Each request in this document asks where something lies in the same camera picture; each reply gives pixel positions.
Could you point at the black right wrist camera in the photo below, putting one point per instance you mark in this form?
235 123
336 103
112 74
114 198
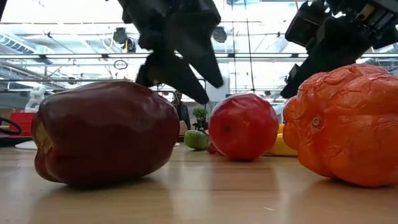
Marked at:
306 23

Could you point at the woven wicker basket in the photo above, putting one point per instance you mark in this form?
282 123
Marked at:
183 128

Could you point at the dark red apple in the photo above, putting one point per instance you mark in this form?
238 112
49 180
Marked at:
105 130

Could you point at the red tomato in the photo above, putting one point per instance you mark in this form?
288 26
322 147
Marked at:
242 127

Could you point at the red stacked boxes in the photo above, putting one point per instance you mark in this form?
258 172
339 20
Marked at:
21 123

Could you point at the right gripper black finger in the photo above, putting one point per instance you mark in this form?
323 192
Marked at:
332 46
291 73

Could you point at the yellow orange mango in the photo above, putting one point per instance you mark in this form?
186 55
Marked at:
280 147

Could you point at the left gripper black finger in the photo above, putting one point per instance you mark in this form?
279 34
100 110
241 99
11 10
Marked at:
199 43
174 77

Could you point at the orange bell pepper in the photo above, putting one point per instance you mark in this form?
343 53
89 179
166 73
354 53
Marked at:
348 124

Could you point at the white robot figure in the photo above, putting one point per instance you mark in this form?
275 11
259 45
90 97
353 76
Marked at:
35 99

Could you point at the person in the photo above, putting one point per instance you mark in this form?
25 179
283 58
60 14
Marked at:
183 113

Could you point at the potted green plant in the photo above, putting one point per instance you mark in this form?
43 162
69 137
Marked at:
200 119

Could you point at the green cucumber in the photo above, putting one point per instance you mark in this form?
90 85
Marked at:
196 140

